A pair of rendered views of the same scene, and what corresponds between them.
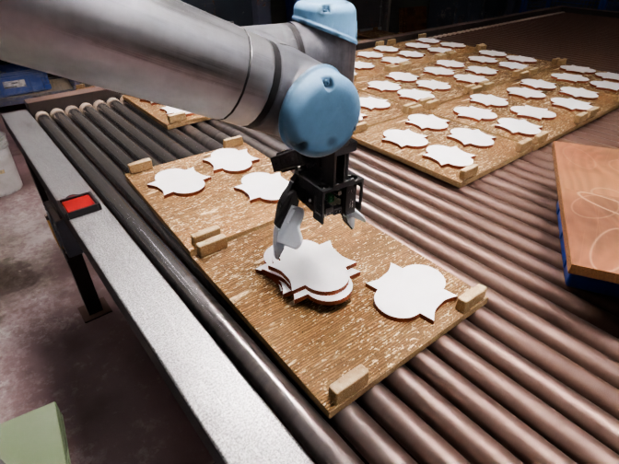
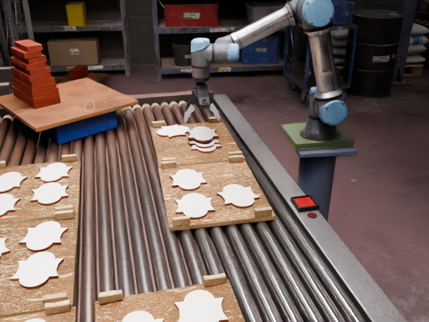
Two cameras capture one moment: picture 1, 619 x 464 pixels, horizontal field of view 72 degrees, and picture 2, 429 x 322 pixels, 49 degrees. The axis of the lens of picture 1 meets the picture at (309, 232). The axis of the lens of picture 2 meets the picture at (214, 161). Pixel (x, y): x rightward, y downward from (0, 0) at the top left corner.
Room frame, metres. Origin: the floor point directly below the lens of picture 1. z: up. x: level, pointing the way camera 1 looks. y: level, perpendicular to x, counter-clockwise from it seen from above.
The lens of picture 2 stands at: (2.22, 0.85, 1.79)
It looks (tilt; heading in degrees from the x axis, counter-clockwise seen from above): 27 degrees down; 206
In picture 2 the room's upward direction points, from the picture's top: straight up
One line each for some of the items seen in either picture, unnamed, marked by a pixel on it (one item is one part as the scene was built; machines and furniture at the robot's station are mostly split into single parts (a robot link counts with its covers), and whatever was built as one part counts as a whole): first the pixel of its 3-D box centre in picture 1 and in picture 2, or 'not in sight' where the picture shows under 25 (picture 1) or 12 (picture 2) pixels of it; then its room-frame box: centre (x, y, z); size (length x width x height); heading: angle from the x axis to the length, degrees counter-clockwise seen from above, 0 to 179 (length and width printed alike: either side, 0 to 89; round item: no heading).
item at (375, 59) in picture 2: not in sight; (371, 52); (-3.45, 0.15, 0.44); 0.59 x 0.59 x 0.88
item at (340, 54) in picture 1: (321, 52); (201, 52); (0.55, -0.02, 1.32); 0.09 x 0.08 x 0.11; 118
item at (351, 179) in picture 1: (325, 171); (200, 90); (0.55, -0.02, 1.16); 0.09 x 0.08 x 0.12; 34
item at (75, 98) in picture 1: (399, 42); not in sight; (2.80, -0.55, 0.90); 4.04 x 0.06 x 0.10; 129
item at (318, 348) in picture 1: (331, 278); (194, 143); (0.59, -0.04, 0.93); 0.41 x 0.35 x 0.02; 38
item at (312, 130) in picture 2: not in sight; (320, 124); (0.19, 0.42, 0.95); 0.15 x 0.15 x 0.10
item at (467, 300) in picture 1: (471, 297); (158, 124); (0.51, -0.26, 0.95); 0.06 x 0.02 x 0.03; 128
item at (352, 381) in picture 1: (348, 384); (214, 119); (0.35, -0.05, 0.95); 0.06 x 0.02 x 0.03; 128
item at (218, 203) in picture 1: (223, 188); (211, 191); (0.93, 0.21, 0.93); 0.41 x 0.35 x 0.02; 36
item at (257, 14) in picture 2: not in sight; (266, 13); (-3.64, -1.23, 0.76); 0.50 x 0.36 x 0.24; 128
